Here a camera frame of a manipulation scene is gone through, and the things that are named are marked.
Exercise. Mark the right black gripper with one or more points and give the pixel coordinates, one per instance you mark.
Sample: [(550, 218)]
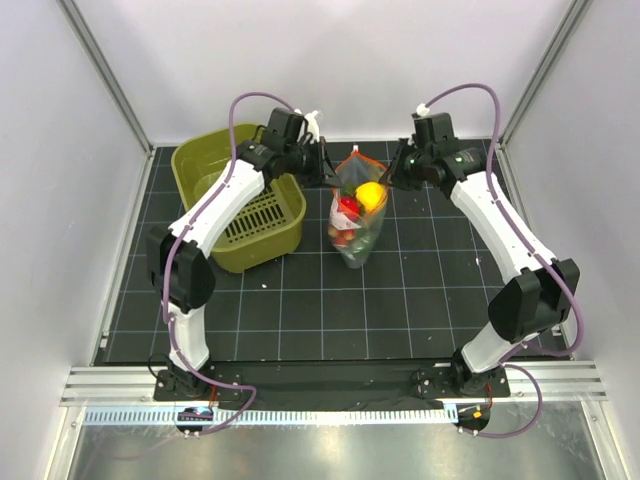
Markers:
[(393, 176)]

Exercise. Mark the red lychee bunch with leaves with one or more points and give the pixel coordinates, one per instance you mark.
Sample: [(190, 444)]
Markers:
[(350, 240)]

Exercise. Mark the olive green plastic basket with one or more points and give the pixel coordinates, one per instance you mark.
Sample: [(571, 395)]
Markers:
[(268, 226)]

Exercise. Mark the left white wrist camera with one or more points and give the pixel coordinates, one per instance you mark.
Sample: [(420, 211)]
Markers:
[(309, 132)]

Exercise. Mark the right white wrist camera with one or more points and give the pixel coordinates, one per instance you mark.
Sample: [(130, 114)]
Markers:
[(422, 110)]

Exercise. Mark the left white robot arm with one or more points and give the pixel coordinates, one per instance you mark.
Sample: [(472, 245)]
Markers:
[(177, 256)]

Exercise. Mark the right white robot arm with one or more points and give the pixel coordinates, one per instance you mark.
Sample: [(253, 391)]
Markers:
[(537, 285)]

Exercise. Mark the black grid mat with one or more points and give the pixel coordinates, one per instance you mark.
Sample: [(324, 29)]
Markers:
[(423, 292)]

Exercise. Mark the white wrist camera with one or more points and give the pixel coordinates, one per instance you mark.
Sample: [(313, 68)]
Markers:
[(422, 110), (309, 132)]

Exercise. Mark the clear zip top bag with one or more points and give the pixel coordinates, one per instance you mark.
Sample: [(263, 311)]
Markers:
[(355, 170)]

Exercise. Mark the slotted cable duct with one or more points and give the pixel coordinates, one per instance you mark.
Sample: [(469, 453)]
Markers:
[(199, 416)]

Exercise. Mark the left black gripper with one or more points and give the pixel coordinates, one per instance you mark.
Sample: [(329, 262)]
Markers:
[(323, 172)]

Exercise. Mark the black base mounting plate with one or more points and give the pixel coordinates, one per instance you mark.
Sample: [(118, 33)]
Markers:
[(334, 385)]

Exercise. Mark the yellow lemon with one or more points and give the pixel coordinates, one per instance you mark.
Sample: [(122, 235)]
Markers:
[(372, 196)]

